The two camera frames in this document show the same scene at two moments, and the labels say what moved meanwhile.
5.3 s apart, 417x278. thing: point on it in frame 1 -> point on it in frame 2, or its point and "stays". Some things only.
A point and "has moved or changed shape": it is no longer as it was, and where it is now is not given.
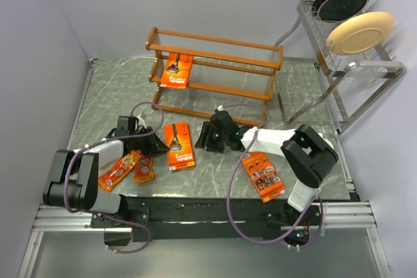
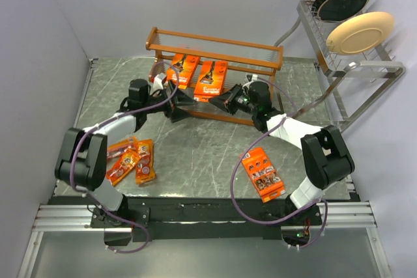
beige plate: [360, 33] stays
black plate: [343, 0] stays
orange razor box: [264, 177] stays
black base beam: [211, 218] stays
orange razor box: [178, 142] -> [209, 83]
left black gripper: [156, 146] -> [177, 98]
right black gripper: [206, 129] -> [230, 97]
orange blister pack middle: [144, 170] stays
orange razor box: [177, 71] has moved or changed shape
